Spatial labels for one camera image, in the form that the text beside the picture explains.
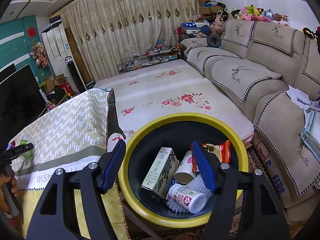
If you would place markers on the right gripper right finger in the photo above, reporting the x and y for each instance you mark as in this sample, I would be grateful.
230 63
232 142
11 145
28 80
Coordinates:
262 216

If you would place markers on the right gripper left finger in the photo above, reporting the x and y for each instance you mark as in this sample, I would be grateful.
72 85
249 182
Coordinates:
55 214

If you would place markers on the white foam fruit net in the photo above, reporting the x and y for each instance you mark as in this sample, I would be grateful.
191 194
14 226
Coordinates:
196 184

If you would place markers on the red snack wrapper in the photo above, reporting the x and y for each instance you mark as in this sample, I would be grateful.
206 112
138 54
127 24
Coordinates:
222 151

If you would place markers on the small white yogurt bottle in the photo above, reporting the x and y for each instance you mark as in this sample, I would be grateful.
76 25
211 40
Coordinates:
184 199

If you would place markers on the large cream paper cup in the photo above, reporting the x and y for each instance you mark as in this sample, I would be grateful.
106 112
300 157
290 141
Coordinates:
184 173

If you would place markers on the white tea drink carton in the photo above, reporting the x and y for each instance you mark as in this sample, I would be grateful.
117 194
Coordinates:
161 172

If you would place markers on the yellow rimmed black trash bin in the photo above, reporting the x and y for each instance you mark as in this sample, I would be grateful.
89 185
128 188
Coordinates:
176 131

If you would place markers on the person left hand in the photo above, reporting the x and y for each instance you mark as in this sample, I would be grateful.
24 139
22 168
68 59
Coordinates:
9 192

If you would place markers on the patterned yellow grey tablecloth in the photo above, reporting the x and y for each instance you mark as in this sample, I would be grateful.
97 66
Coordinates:
70 136

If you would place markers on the floral floor mat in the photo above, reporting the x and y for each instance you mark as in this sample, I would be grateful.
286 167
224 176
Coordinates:
146 94

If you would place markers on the stack of plastic folders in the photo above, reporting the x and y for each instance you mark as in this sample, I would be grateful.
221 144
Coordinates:
311 135

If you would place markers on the black flat screen television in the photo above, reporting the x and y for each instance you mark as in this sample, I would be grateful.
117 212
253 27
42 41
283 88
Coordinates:
21 103

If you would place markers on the beige sectional sofa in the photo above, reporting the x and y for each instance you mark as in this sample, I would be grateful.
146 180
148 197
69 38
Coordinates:
271 72

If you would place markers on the black tower fan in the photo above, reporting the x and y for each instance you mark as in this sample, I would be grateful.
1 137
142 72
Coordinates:
74 74

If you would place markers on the low shelf of toys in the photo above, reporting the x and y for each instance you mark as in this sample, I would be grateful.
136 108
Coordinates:
151 59

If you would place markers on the white floor air conditioner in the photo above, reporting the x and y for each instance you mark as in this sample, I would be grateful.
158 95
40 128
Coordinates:
57 48

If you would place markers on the cream patterned curtain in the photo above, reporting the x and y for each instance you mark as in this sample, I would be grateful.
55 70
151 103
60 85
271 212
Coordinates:
109 32

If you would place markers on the pile of plush toys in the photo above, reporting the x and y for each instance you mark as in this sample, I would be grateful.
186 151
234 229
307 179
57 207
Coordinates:
213 16

